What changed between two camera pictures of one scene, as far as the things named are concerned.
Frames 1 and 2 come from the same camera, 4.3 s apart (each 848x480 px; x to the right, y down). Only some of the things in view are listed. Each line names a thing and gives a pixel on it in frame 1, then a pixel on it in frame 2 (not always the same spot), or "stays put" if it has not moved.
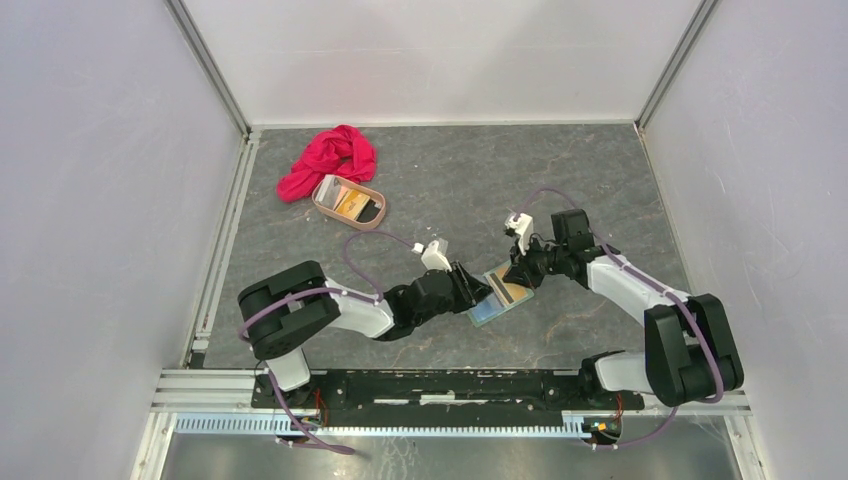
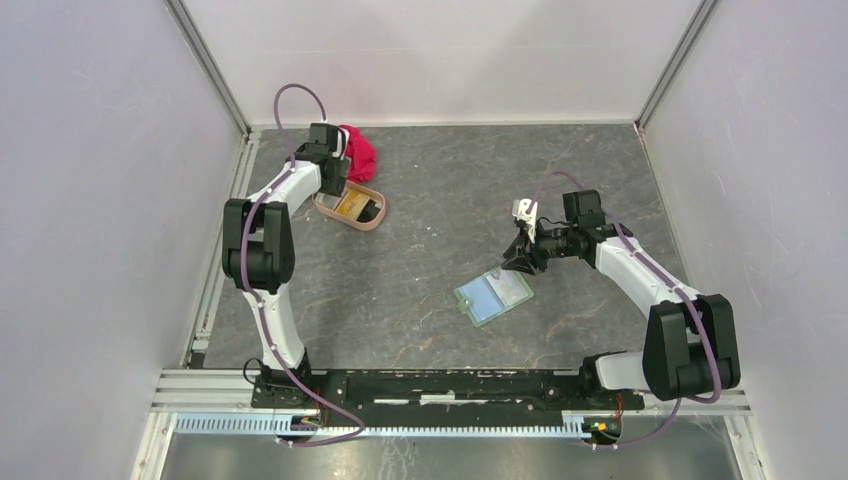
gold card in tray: (352, 204) stays put
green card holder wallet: (503, 296) stays put
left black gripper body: (461, 298) to (335, 187)
